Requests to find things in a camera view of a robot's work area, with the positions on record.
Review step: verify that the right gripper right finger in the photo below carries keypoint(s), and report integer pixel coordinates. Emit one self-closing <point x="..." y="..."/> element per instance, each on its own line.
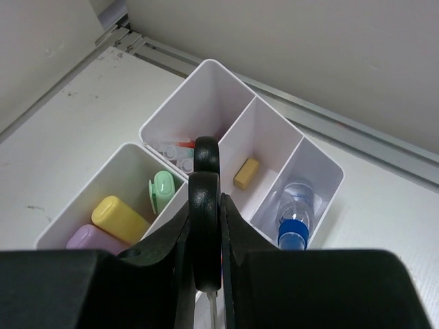
<point x="265" y="287"/>

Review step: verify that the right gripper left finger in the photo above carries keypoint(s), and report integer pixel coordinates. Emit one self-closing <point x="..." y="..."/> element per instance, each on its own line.
<point x="146" y="286"/>

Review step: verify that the blue spray bottle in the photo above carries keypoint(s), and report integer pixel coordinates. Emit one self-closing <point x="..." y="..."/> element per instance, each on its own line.
<point x="296" y="215"/>

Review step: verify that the purple highlighter marker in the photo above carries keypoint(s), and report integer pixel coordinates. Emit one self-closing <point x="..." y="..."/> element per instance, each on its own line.
<point x="91" y="237"/>

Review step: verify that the yellow highlighter marker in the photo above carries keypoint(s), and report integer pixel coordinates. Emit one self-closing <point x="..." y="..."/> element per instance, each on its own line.
<point x="115" y="217"/>

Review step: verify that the black handled scissors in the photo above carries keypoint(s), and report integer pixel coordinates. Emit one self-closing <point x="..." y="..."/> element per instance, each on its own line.
<point x="204" y="235"/>

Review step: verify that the green highlighter marker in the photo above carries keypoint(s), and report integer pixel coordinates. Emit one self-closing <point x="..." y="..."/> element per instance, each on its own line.
<point x="164" y="189"/>

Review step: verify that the red pen with white cap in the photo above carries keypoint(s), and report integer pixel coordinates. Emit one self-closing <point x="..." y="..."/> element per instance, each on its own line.
<point x="173" y="152"/>

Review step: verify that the green pen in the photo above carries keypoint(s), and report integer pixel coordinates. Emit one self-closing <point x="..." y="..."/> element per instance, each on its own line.
<point x="185" y="163"/>

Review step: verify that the orange red pen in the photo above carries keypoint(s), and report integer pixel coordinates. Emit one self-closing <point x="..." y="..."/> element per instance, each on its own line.
<point x="177" y="141"/>

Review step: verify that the yellow eraser block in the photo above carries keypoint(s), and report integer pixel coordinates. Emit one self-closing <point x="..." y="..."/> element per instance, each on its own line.
<point x="246" y="174"/>

